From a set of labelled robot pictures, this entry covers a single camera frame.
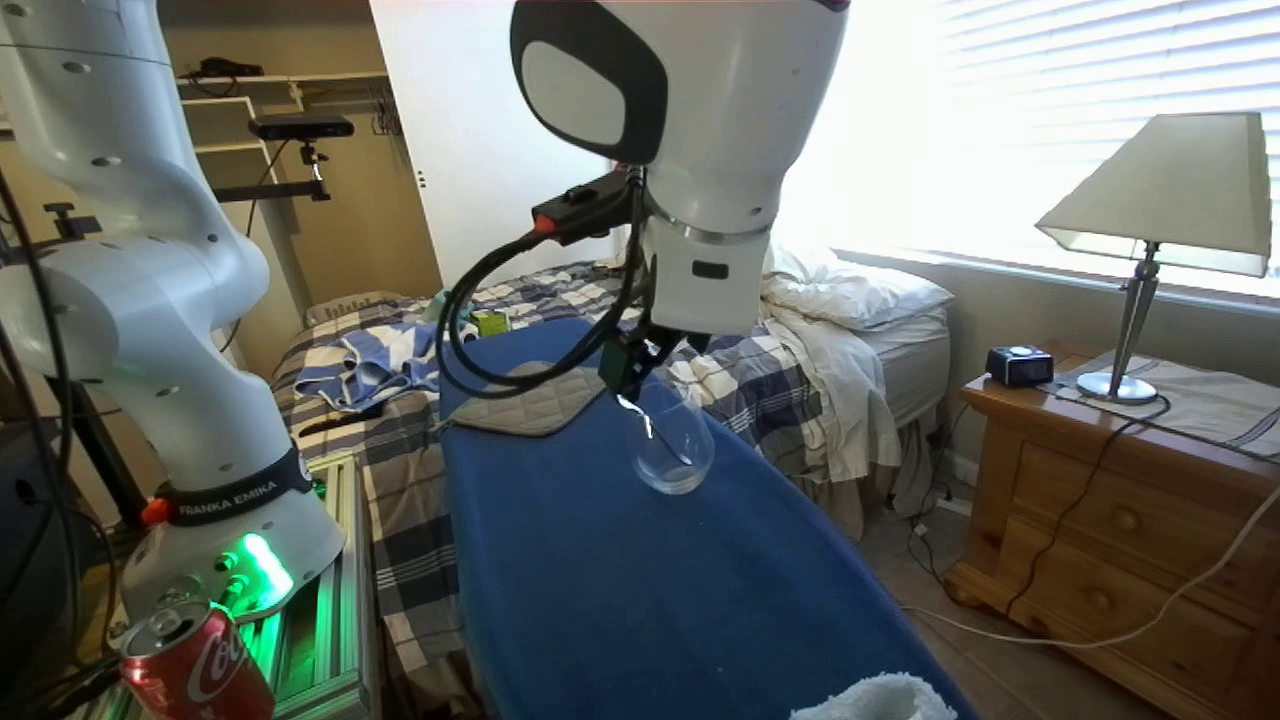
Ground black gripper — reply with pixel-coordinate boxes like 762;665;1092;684
598;317;714;402

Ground silver spoon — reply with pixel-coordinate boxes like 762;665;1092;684
611;388;659;443

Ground clear glass cup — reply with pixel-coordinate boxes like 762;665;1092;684
632;402;720;500

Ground grey quilted pot holder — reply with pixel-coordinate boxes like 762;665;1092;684
444;361;611;440

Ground blue ironing board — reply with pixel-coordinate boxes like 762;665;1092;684
438;313;985;720

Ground white bed sheet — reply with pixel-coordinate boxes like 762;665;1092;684
763;297;913;488

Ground white pillow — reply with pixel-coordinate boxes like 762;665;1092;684
763;254;956;336

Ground black alarm clock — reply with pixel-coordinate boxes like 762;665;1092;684
985;342;1055;393

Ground white folded towel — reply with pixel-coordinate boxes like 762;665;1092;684
788;671;962;720

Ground wooden nightstand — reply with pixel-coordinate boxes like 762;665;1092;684
947;354;1280;720

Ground red cola can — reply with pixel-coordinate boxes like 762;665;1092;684
116;604;278;720

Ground white window blinds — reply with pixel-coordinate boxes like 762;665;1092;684
853;0;1280;284

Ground table lamp cream shade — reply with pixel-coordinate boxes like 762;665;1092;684
1038;110;1278;409

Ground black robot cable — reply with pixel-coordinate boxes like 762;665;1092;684
438;195;658;402

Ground aluminium frame robot table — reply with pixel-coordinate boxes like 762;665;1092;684
235;443;385;720

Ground black camera on stand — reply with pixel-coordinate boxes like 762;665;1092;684
213;114;359;207

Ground white power cord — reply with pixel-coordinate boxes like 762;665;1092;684
915;478;1280;655

